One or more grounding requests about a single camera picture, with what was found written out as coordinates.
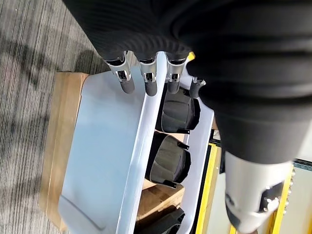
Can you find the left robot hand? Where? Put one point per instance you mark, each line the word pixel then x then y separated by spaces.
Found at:
pixel 219 48

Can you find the yellow metal shelf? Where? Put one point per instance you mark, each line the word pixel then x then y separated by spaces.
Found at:
pixel 207 185

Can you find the white plastic box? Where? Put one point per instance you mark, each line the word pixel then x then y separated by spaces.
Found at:
pixel 102 146

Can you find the black sole-shaped part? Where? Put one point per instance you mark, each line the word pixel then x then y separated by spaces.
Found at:
pixel 179 112
pixel 168 158
pixel 163 221

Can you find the brown cardboard sheet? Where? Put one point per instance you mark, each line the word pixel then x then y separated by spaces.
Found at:
pixel 158 197

